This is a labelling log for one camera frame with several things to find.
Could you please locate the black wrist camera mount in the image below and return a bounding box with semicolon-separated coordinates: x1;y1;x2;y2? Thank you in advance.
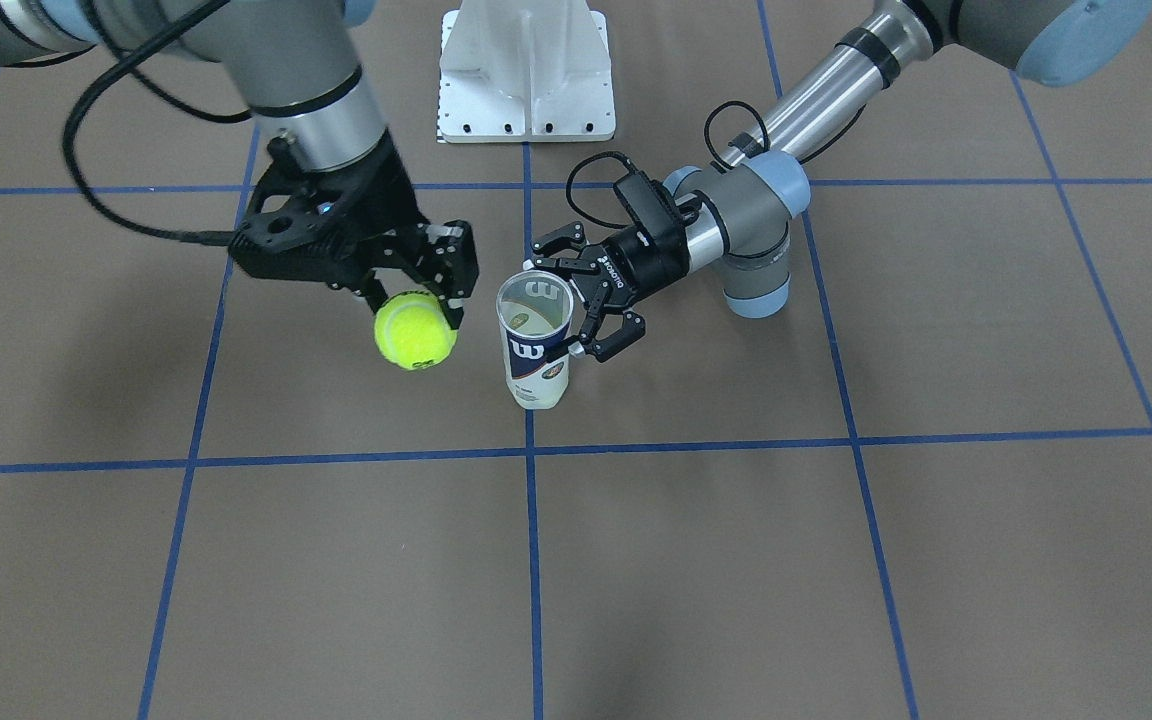
613;170;699;249
227;135;356;287

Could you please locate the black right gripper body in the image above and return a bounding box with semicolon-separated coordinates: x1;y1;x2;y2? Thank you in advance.
285;150;429;283

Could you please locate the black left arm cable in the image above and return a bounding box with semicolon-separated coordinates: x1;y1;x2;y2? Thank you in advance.
564;100;867;236

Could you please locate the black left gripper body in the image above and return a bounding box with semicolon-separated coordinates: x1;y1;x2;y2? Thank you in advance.
591;228;690;301

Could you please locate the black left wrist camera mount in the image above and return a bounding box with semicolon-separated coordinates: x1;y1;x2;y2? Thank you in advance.
613;170;699;249

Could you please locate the clear tennis ball can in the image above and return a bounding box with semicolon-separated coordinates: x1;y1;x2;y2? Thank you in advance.
495;270;573;411

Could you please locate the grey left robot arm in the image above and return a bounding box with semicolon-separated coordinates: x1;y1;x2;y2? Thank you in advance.
507;1;1152;361

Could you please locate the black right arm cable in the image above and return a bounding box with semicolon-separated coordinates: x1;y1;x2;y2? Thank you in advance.
61;0;257;249

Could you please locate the yellow tennis ball two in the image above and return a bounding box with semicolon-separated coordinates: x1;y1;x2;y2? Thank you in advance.
372;291;458;372

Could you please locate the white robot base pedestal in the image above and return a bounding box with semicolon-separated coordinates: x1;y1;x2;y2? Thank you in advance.
435;1;617;143

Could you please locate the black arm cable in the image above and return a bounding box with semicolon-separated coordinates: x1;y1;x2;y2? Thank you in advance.
564;100;867;236
61;0;257;249

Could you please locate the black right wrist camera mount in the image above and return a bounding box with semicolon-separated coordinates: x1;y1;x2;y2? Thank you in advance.
227;135;356;287

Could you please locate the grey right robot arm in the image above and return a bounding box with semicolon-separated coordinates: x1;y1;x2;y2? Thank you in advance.
0;1;479;329

